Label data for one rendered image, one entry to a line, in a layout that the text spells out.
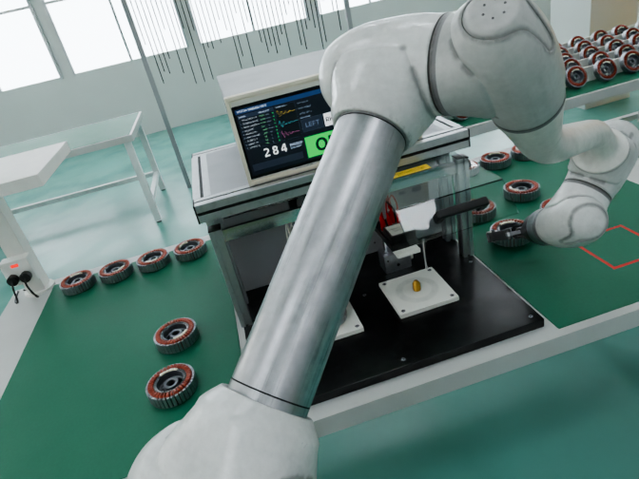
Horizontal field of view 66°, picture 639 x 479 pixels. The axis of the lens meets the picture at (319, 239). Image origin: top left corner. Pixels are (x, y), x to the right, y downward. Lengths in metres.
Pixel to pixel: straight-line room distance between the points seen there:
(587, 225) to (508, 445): 1.02
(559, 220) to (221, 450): 0.80
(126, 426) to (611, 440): 1.50
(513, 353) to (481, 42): 0.70
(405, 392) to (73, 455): 0.70
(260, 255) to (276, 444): 0.88
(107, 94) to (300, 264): 7.03
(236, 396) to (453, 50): 0.47
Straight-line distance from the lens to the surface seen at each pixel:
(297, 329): 0.56
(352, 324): 1.17
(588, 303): 1.26
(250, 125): 1.12
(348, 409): 1.04
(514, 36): 0.61
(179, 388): 1.17
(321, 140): 1.15
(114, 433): 1.21
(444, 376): 1.07
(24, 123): 7.85
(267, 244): 1.36
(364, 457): 1.90
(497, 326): 1.15
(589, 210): 1.09
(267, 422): 0.55
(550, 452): 1.91
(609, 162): 1.13
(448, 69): 0.65
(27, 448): 1.31
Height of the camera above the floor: 1.51
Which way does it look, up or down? 28 degrees down
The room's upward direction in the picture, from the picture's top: 13 degrees counter-clockwise
